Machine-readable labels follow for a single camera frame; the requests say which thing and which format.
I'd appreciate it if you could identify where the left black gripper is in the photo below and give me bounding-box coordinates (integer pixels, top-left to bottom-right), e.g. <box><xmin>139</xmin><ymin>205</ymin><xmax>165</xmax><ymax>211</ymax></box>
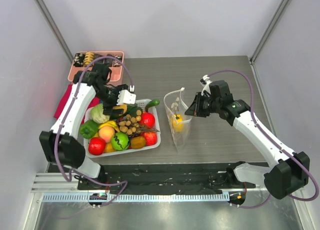
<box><xmin>95</xmin><ymin>85</ymin><xmax>129</xmax><ymax>116</ymax></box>

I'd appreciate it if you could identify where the pale green cabbage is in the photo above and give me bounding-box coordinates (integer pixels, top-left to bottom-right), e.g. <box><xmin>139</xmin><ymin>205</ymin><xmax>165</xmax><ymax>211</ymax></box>
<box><xmin>90</xmin><ymin>103</ymin><xmax>110</xmax><ymax>124</ymax></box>

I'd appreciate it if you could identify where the clear dotted zip bag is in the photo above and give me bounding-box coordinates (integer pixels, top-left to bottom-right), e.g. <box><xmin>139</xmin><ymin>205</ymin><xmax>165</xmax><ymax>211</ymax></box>
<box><xmin>163</xmin><ymin>87</ymin><xmax>192</xmax><ymax>152</ymax></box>

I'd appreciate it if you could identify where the yellow bell pepper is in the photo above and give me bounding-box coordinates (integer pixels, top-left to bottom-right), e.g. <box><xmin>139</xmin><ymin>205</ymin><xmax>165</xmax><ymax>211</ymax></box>
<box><xmin>170</xmin><ymin>114</ymin><xmax>184</xmax><ymax>133</ymax></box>

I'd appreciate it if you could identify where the green bell pepper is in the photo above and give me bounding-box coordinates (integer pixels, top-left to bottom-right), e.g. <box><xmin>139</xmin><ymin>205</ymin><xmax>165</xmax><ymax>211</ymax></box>
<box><xmin>79</xmin><ymin>119</ymin><xmax>99</xmax><ymax>139</ymax></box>

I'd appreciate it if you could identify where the green watermelon ball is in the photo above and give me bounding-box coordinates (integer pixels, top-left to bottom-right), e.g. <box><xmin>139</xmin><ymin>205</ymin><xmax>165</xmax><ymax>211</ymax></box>
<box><xmin>110</xmin><ymin>132</ymin><xmax>130</xmax><ymax>151</ymax></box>

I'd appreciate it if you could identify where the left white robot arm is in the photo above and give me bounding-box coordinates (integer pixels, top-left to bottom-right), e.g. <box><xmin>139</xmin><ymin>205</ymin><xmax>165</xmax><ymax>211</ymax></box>
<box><xmin>39</xmin><ymin>66</ymin><xmax>136</xmax><ymax>190</ymax></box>

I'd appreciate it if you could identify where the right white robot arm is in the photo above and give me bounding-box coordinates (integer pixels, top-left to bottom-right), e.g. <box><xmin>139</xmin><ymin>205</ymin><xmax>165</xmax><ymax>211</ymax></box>
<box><xmin>185</xmin><ymin>78</ymin><xmax>310</xmax><ymax>200</ymax></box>

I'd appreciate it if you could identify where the yellow banana bunch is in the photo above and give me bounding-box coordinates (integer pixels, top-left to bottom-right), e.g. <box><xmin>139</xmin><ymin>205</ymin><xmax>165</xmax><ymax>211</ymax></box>
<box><xmin>94</xmin><ymin>121</ymin><xmax>120</xmax><ymax>137</ymax></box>

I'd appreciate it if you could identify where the magenta folded shirt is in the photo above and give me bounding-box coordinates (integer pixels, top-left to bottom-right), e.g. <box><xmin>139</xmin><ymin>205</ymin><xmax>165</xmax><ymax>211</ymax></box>
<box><xmin>53</xmin><ymin>84</ymin><xmax>100</xmax><ymax>119</ymax></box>

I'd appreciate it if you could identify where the dark green avocado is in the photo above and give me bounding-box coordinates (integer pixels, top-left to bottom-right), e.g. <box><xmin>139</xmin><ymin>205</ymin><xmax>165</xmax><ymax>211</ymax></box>
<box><xmin>128</xmin><ymin>106</ymin><xmax>143</xmax><ymax>117</ymax></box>

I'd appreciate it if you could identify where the brown longan bunch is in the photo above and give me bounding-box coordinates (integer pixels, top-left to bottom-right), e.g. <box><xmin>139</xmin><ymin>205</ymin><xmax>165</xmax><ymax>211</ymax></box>
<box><xmin>117</xmin><ymin>114</ymin><xmax>142</xmax><ymax>136</ymax></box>

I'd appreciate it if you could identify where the red tomato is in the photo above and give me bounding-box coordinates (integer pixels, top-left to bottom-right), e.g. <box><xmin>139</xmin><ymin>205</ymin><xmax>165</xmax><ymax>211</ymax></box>
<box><xmin>88</xmin><ymin>137</ymin><xmax>106</xmax><ymax>156</ymax></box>

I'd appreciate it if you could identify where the orange yellow mango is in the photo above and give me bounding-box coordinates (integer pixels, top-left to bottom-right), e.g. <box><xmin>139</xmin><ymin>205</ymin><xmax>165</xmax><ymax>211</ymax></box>
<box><xmin>104</xmin><ymin>143</ymin><xmax>116</xmax><ymax>153</ymax></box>

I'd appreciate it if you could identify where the pink divided tray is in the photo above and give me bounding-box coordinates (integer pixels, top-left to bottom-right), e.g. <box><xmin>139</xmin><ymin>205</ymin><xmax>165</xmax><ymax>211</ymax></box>
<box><xmin>67</xmin><ymin>51</ymin><xmax>125</xmax><ymax>85</ymax></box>

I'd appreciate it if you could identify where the white plastic basket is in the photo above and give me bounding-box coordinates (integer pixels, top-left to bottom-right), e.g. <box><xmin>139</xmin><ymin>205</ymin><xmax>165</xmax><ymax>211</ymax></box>
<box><xmin>83</xmin><ymin>106</ymin><xmax>161</xmax><ymax>158</ymax></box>

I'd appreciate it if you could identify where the green cucumber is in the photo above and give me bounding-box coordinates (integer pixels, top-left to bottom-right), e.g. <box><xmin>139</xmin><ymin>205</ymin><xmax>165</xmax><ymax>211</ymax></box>
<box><xmin>145</xmin><ymin>99</ymin><xmax>160</xmax><ymax>112</ymax></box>

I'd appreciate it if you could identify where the shiny red apple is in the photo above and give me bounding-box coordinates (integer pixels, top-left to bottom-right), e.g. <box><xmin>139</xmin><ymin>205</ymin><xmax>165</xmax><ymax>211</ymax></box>
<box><xmin>139</xmin><ymin>112</ymin><xmax>156</xmax><ymax>128</ymax></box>

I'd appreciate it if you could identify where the brown kiwi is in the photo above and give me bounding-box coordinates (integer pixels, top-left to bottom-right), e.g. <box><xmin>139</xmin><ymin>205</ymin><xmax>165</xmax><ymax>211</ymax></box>
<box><xmin>130</xmin><ymin>136</ymin><xmax>147</xmax><ymax>149</ymax></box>

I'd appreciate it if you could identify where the black pink floral sock roll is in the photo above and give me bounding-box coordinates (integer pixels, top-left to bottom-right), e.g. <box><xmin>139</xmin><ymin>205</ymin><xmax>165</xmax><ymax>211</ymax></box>
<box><xmin>112</xmin><ymin>55</ymin><xmax>123</xmax><ymax>67</ymax></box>

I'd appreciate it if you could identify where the black blue sock roll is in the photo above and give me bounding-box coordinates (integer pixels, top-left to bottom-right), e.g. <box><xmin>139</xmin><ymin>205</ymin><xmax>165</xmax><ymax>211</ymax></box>
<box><xmin>103</xmin><ymin>54</ymin><xmax>114</xmax><ymax>67</ymax></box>

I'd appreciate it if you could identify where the wrinkled red pomegranate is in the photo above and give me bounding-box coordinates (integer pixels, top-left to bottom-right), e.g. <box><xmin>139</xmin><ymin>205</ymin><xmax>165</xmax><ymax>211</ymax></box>
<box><xmin>141</xmin><ymin>132</ymin><xmax>158</xmax><ymax>146</ymax></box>

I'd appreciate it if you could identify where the dark brown sock roll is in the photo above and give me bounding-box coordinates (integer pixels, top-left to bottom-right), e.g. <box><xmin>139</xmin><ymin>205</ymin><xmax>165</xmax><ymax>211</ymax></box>
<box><xmin>93</xmin><ymin>53</ymin><xmax>105</xmax><ymax>64</ymax></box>

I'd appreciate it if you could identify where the yellow striped sock roll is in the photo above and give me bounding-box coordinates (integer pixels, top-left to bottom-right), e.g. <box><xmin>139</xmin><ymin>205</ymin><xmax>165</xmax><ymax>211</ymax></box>
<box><xmin>83</xmin><ymin>52</ymin><xmax>95</xmax><ymax>67</ymax></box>

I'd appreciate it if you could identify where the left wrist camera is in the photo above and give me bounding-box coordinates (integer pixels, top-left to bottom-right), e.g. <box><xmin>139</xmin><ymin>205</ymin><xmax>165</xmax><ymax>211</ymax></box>
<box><xmin>116</xmin><ymin>90</ymin><xmax>136</xmax><ymax>106</ymax></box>

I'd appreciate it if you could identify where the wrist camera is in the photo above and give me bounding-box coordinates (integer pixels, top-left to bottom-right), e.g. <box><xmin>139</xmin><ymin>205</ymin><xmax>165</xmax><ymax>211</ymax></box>
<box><xmin>116</xmin><ymin>90</ymin><xmax>136</xmax><ymax>106</ymax></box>
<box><xmin>200</xmin><ymin>75</ymin><xmax>212</xmax><ymax>97</ymax></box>

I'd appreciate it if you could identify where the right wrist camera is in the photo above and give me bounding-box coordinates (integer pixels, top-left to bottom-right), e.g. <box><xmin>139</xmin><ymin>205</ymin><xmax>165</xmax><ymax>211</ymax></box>
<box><xmin>200</xmin><ymin>75</ymin><xmax>212</xmax><ymax>97</ymax></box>

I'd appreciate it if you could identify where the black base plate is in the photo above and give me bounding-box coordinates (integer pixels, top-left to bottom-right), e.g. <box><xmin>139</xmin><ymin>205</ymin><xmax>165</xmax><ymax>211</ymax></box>
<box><xmin>73</xmin><ymin>163</ymin><xmax>256</xmax><ymax>195</ymax></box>

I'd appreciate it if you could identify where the white slotted cable duct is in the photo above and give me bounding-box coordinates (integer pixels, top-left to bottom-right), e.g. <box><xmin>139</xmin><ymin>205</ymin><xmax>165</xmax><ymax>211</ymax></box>
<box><xmin>42</xmin><ymin>192</ymin><xmax>230</xmax><ymax>203</ymax></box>

